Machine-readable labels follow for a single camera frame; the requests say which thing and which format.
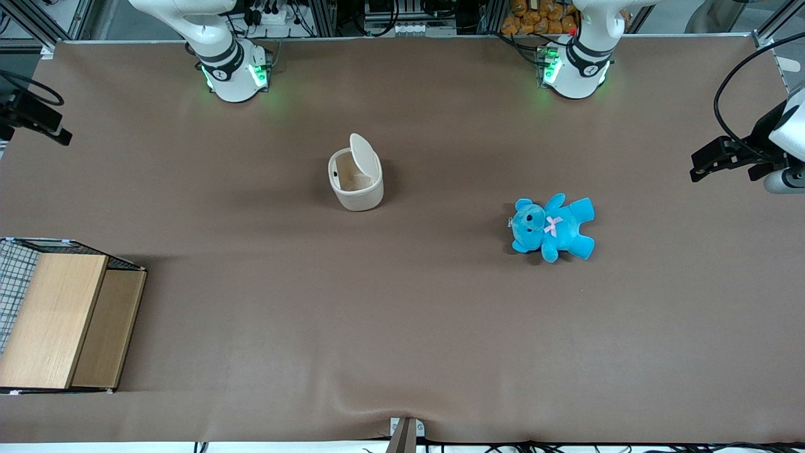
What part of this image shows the white power strip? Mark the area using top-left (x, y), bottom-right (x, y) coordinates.
top-left (250, 5), bottom-right (291, 27)

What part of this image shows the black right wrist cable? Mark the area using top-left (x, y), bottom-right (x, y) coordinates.
top-left (0, 69), bottom-right (65, 107)

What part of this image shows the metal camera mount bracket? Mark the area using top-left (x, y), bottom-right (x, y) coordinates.
top-left (385, 417), bottom-right (426, 453)

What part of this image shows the white wire mesh panel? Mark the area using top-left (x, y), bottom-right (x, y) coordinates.
top-left (0, 240), bottom-right (40, 354)

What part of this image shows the beige lidded trash can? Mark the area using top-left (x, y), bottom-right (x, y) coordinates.
top-left (328, 133), bottom-right (384, 212)

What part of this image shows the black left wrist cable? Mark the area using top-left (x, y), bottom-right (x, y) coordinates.
top-left (714, 31), bottom-right (805, 155)

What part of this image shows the white connector block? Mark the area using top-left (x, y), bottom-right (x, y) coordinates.
top-left (395, 21), bottom-right (457, 37)

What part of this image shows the wooden shelf rack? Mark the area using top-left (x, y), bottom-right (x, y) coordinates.
top-left (0, 237), bottom-right (148, 395)

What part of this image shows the orange plush toys pile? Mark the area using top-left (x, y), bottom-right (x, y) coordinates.
top-left (501, 0), bottom-right (580, 36)

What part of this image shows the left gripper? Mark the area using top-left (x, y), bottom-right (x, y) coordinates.
top-left (689, 88), bottom-right (805, 184)

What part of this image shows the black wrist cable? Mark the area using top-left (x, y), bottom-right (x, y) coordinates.
top-left (714, 31), bottom-right (805, 155)
top-left (0, 69), bottom-right (65, 107)

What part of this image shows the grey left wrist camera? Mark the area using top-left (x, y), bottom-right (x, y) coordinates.
top-left (763, 167), bottom-right (805, 194)

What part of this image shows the blue teddy bear plush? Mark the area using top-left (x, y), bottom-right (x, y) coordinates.
top-left (508, 193), bottom-right (596, 264)

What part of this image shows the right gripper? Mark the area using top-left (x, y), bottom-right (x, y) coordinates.
top-left (0, 91), bottom-right (73, 147)

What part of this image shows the brown table cover mat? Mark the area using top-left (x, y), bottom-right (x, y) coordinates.
top-left (0, 35), bottom-right (805, 445)

